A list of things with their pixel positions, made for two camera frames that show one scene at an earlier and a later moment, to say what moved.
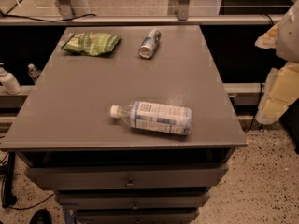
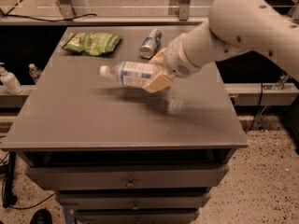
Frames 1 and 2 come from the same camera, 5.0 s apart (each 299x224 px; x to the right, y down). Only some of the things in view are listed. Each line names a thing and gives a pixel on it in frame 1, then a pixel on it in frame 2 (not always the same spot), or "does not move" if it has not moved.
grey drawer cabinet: x=131 y=124 does not move
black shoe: x=41 y=217 does not move
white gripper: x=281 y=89 to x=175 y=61
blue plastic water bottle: x=155 y=117 to x=132 y=73
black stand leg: x=7 y=199 does not move
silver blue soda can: x=149 y=43 does not move
